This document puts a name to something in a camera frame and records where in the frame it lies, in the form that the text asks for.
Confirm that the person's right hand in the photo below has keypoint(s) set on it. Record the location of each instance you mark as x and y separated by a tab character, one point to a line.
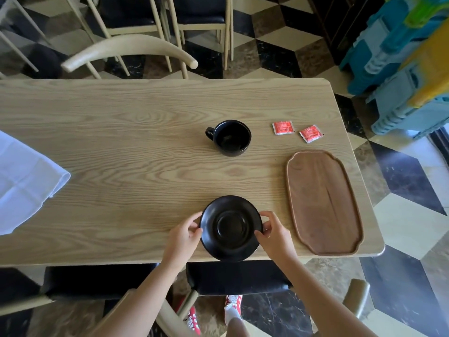
279	242

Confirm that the person's left hand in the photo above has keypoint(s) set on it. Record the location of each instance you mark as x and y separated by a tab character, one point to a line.
179	243

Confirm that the person's right thumb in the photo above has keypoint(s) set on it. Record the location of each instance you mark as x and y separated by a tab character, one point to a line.
261	237

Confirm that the person's left thumb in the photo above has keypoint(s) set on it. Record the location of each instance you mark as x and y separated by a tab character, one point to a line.
197	235

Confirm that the black saucer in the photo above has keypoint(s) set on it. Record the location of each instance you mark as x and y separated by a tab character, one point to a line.
231	228

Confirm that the person's right forearm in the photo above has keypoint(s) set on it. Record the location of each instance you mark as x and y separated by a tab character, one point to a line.
322	301

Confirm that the person's left forearm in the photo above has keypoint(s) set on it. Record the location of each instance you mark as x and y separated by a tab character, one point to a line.
140	301

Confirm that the beige chair with black seat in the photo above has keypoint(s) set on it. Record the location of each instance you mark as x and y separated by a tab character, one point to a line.
98	280
238	277
15	49
200	17
126	13

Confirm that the brown wooden tray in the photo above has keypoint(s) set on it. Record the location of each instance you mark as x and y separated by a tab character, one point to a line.
322	203

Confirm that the person's right red white sneaker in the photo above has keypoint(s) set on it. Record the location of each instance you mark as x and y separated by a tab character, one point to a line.
233	305

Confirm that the person's red white sneaker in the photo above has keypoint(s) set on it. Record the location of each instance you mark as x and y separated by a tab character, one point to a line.
192	321
233	305

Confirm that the person's left red white sneaker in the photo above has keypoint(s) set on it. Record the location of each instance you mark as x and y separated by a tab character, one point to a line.
192	321

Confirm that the person's right leg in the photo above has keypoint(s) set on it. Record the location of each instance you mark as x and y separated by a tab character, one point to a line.
237	328

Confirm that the black cup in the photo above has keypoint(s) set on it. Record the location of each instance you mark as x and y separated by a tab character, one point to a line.
231	138

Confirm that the red sachet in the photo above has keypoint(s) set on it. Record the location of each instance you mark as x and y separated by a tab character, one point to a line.
311	133
283	128

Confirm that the white cloth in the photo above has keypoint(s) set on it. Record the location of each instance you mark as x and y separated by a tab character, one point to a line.
24	182

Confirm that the beige chair with curved backrest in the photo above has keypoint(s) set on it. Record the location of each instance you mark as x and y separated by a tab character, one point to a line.
133	45

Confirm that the dark wooden cabinet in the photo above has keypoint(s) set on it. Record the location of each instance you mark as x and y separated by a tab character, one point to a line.
336	20

